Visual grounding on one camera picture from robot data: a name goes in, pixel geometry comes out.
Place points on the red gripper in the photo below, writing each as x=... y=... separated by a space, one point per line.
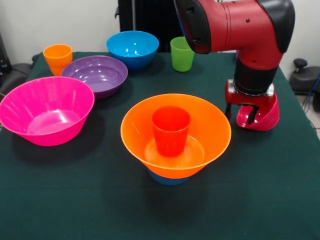
x=250 y=100

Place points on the small red bowl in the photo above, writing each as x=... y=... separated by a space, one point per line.
x=267 y=120

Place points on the orange-red cup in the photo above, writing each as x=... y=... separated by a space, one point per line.
x=170 y=140

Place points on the small blue bowl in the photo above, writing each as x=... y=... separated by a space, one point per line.
x=167 y=181

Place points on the large orange bowl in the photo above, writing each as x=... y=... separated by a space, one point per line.
x=137 y=130

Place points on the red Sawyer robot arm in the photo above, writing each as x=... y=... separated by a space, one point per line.
x=250 y=30

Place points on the green cup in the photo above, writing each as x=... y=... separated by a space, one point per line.
x=181 y=60

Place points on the large blue bowl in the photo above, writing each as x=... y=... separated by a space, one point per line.
x=135 y=60

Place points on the purple bowl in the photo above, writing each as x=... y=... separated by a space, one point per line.
x=100 y=80

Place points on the dark green tablecloth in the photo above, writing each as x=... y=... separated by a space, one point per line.
x=100 y=212

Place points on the large pink bowl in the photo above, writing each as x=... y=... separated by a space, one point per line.
x=57 y=135

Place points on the yellow-orange cup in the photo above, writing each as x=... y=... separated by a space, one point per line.
x=58 y=62

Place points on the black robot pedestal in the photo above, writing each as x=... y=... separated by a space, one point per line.
x=150 y=17

